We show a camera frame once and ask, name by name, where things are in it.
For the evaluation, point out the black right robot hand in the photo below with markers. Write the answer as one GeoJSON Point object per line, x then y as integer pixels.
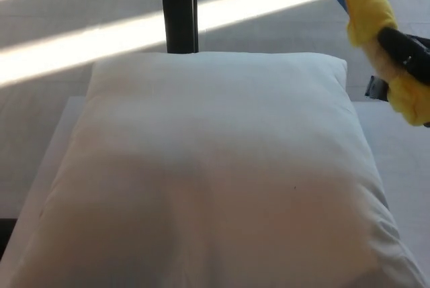
{"type": "Point", "coordinates": [410, 53]}

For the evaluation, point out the white pillow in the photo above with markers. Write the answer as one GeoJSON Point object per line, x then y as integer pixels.
{"type": "Point", "coordinates": [215, 174]}

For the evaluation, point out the black vertical post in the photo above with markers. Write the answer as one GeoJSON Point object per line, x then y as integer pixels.
{"type": "Point", "coordinates": [178, 9]}

